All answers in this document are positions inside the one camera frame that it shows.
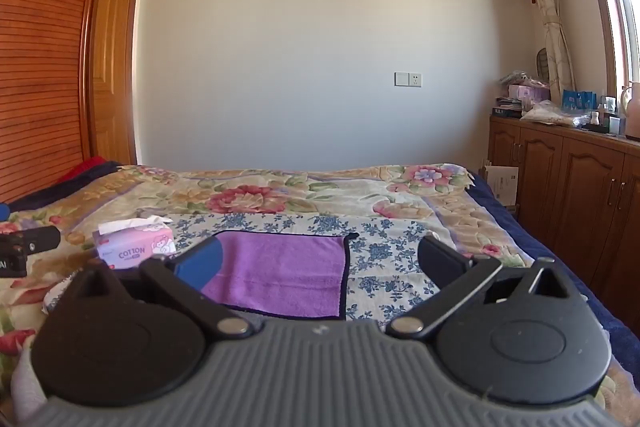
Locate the purple towel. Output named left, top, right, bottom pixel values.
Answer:
left=200, top=231, right=360, bottom=320

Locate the patterned beige curtain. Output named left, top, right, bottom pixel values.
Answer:
left=502, top=0, right=577, bottom=105

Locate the red cloth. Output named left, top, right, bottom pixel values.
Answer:
left=55, top=157, right=108, bottom=182

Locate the pink jug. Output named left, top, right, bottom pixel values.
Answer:
left=620, top=82, right=640, bottom=138

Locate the window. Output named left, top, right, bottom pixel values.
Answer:
left=570, top=0, right=640, bottom=138

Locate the floral blanket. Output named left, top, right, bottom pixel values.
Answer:
left=0, top=163, right=640, bottom=427

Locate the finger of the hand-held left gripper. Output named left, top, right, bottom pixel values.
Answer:
left=14, top=226, right=62, bottom=254

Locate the pink tissue pack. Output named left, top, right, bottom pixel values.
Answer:
left=92, top=216, right=176, bottom=269

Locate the blue box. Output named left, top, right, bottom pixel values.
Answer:
left=562, top=89, right=598, bottom=110

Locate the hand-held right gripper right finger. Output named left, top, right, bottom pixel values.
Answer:
left=389, top=234, right=583, bottom=341

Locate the blue floral white cloth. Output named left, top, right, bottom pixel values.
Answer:
left=160, top=212, right=453, bottom=323

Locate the wooden cabinet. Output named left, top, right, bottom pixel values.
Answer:
left=487, top=114, right=640, bottom=324

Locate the dark blue cloth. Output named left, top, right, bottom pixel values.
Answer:
left=10, top=161, right=123, bottom=210

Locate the pink box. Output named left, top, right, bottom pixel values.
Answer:
left=507, top=84, right=552, bottom=104

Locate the wooden door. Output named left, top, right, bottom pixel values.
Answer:
left=92, top=0, right=144, bottom=165

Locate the wooden slatted wardrobe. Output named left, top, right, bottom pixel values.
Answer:
left=0, top=0, right=121, bottom=205

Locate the cardboard box beside bed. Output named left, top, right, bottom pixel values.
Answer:
left=482, top=164, right=520, bottom=208

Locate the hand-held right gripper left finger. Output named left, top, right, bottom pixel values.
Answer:
left=65, top=236, right=256, bottom=342

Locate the clear plastic bag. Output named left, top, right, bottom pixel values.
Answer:
left=520, top=101, right=583, bottom=128

